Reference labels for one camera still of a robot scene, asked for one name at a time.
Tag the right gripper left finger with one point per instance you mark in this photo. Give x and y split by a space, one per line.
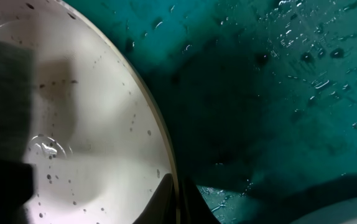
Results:
161 208

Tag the green scrubbing sponge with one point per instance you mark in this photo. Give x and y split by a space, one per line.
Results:
16 67

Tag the teal plastic tray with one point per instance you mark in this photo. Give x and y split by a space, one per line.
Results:
259 96

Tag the white plate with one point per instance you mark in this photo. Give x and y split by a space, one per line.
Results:
96 142

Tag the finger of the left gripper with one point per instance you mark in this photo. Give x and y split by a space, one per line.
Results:
16 188

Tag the light blue plate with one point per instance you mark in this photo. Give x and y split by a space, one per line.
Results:
344 212

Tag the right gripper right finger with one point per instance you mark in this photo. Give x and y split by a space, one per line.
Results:
193 208

